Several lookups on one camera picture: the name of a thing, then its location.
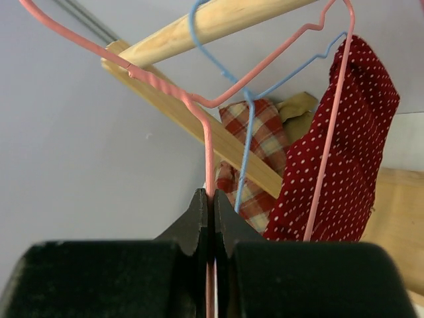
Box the wooden clothes rack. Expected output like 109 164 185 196
100 1 423 296

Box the pink wire hanger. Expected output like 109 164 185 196
19 1 355 317

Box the blue wire hanger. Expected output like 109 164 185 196
188 0 347 213

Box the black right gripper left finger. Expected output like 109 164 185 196
1 189 207 317

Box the tan skirt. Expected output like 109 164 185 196
276 92 319 144

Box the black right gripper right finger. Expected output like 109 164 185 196
214 190 416 317

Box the red polka dot skirt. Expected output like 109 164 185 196
263 36 400 241

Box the red plaid skirt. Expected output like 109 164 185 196
215 99 289 233

